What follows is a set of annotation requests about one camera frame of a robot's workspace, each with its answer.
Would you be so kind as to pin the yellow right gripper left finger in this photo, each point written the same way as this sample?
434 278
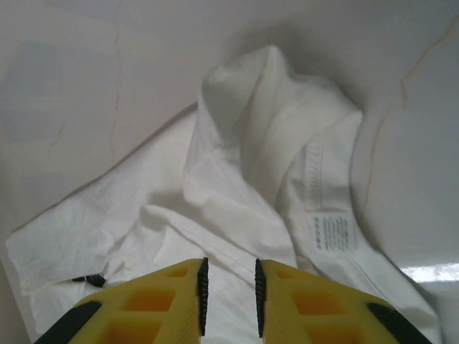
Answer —
150 297

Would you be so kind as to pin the white t-shirt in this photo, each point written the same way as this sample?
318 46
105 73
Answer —
229 172

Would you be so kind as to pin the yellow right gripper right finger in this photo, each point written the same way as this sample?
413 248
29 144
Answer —
322 297

